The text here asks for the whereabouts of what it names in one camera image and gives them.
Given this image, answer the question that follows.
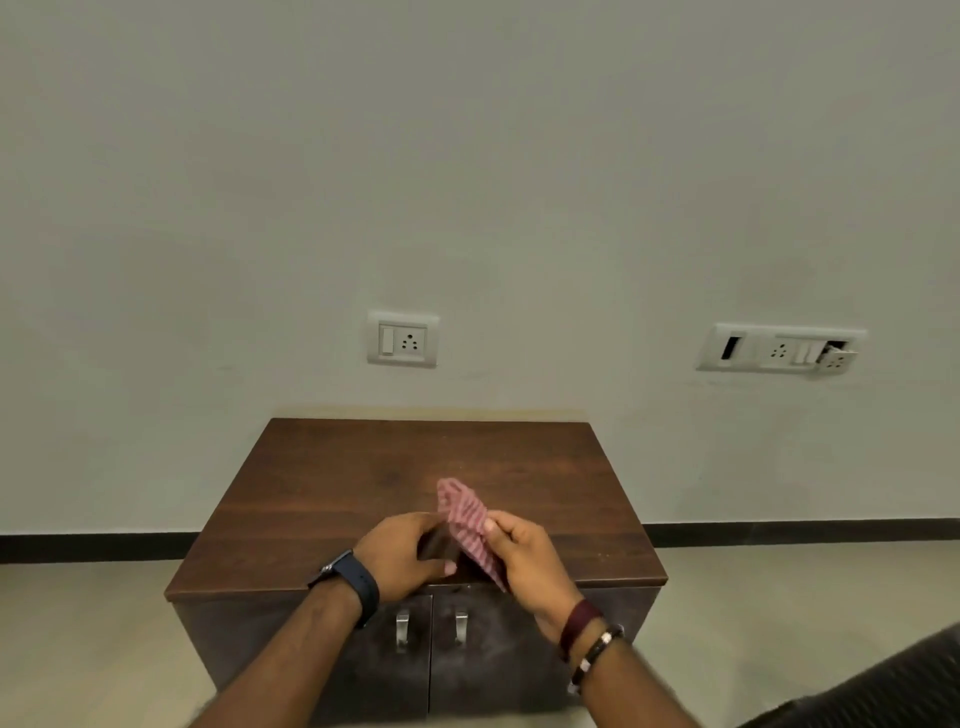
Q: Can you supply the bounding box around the person's right hand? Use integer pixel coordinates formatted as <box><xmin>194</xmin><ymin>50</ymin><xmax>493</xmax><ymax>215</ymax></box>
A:
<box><xmin>483</xmin><ymin>509</ymin><xmax>586</xmax><ymax>646</ymax></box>

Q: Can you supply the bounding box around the person's left hand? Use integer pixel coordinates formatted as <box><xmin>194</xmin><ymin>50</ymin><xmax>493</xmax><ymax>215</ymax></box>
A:
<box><xmin>352</xmin><ymin>512</ymin><xmax>459</xmax><ymax>605</ymax></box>

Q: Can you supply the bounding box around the red checked cleaning cloth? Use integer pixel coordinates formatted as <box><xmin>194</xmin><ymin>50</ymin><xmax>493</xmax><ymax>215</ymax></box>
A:
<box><xmin>436</xmin><ymin>477</ymin><xmax>511</xmax><ymax>594</ymax></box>

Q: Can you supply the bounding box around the brown wooden cabinet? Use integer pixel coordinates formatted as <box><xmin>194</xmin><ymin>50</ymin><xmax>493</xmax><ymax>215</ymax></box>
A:
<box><xmin>164</xmin><ymin>418</ymin><xmax>669</xmax><ymax>725</ymax></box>

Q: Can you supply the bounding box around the person's left forearm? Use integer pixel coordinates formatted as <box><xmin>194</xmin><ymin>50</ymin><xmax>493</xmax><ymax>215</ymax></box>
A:
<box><xmin>191</xmin><ymin>581</ymin><xmax>365</xmax><ymax>728</ymax></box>

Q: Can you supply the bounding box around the black smartwatch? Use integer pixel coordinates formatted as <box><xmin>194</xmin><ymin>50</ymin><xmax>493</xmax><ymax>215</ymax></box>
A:
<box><xmin>307</xmin><ymin>549</ymin><xmax>382</xmax><ymax>630</ymax></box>

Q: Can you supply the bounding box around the maroon thread wristband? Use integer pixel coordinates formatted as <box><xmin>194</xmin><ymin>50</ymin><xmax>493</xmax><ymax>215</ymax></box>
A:
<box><xmin>557</xmin><ymin>598</ymin><xmax>606</xmax><ymax>663</ymax></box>

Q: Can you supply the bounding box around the dark woven plastic stool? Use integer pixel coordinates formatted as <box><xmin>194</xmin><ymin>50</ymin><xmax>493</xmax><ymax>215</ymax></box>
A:
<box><xmin>738</xmin><ymin>622</ymin><xmax>960</xmax><ymax>728</ymax></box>

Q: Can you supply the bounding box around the black silver beaded bracelet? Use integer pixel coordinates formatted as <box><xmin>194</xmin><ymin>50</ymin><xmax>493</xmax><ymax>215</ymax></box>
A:
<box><xmin>567</xmin><ymin>623</ymin><xmax>626</xmax><ymax>695</ymax></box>

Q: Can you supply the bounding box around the small white switch socket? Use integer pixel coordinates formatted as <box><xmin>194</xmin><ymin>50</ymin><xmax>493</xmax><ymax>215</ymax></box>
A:
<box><xmin>366</xmin><ymin>311</ymin><xmax>442</xmax><ymax>369</ymax></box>

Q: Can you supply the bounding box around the wide white switch socket panel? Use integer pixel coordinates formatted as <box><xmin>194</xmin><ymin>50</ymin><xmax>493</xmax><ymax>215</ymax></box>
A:
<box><xmin>695</xmin><ymin>322</ymin><xmax>869</xmax><ymax>376</ymax></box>

